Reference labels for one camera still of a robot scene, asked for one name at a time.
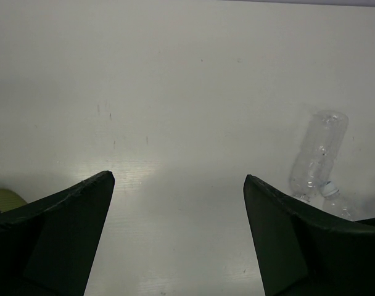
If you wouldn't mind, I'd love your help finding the olive green mesh bin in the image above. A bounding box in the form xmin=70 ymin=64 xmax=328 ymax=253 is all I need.
xmin=0 ymin=189 xmax=27 ymax=212

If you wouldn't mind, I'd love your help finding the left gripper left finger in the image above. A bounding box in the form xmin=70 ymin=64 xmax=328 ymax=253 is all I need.
xmin=0 ymin=171 xmax=115 ymax=295

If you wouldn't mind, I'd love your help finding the clear bottle white cap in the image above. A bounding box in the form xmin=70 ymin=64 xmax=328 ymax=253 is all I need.
xmin=321 ymin=181 xmax=361 ymax=221

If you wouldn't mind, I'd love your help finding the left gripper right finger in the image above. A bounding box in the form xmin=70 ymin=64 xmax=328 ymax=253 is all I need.
xmin=243 ymin=175 xmax=375 ymax=295

